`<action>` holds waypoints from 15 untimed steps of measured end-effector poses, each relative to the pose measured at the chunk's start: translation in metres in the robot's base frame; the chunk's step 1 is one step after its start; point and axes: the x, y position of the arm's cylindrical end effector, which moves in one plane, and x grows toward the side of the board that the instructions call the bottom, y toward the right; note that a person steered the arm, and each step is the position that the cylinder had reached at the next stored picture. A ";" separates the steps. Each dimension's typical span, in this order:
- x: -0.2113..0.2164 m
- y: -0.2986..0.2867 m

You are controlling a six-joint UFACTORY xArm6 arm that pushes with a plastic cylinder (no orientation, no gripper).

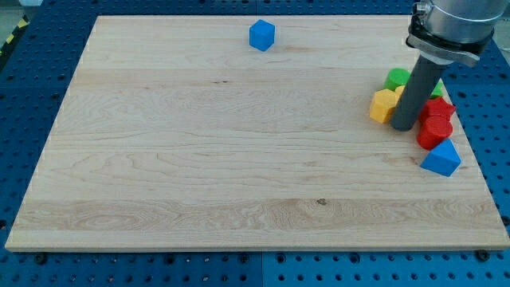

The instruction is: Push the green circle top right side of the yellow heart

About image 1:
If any yellow black hazard tape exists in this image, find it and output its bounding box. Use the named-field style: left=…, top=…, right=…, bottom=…
left=1, top=15, right=29, bottom=57

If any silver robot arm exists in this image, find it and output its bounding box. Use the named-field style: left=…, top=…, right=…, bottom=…
left=406, top=0, right=509, bottom=67

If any red cylinder block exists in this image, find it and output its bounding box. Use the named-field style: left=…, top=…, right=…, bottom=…
left=417, top=116, right=453, bottom=151

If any blue triangular prism block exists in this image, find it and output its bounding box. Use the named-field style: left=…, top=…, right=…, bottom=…
left=420, top=139, right=461, bottom=177

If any blue cube block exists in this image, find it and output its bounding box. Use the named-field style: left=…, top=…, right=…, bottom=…
left=249, top=20, right=276, bottom=52

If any wooden board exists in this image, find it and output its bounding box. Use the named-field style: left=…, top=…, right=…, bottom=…
left=6, top=16, right=509, bottom=252

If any yellow heart block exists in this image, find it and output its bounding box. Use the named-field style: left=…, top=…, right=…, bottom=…
left=395, top=85, right=405, bottom=96

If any yellow hexagon block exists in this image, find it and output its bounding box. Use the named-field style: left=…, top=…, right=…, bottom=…
left=369, top=89, right=400, bottom=124

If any red star block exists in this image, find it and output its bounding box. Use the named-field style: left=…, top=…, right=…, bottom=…
left=418, top=96, right=456, bottom=124

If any green cylinder block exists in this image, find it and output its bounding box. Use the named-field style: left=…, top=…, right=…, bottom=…
left=383, top=68, right=410, bottom=91

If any green block behind rod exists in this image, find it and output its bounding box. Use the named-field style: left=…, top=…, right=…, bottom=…
left=430, top=81, right=443, bottom=100

